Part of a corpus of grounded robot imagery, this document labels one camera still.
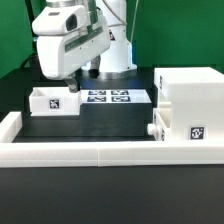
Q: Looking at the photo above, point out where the white drawer box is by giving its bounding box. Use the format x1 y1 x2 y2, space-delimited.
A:
147 102 171 141
29 87 82 116

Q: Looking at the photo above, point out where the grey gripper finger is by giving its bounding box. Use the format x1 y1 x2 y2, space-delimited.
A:
64 75 80 93
89 56 101 78

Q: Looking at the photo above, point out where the black camera stand pole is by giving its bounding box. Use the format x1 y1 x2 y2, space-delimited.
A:
24 0 40 68

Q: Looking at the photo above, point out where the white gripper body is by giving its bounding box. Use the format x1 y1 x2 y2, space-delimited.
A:
32 5 110 80

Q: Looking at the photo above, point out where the white U-shaped fence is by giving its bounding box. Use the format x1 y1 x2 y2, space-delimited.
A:
0 112 224 168

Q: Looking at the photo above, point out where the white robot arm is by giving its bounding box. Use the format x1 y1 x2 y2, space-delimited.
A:
32 0 136 93

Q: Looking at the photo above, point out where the white front drawer box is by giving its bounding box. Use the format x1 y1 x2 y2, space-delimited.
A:
147 102 171 141

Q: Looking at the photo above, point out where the black cable with connector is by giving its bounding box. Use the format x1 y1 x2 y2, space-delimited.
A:
20 53 41 70

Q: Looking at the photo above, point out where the white fiducial marker sheet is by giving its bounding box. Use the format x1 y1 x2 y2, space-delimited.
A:
81 89 151 104

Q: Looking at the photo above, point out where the white rear drawer box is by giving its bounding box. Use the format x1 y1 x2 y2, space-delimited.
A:
29 87 82 116

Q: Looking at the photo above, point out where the white drawer cabinet housing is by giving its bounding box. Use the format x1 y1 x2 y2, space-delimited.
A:
154 67 224 142

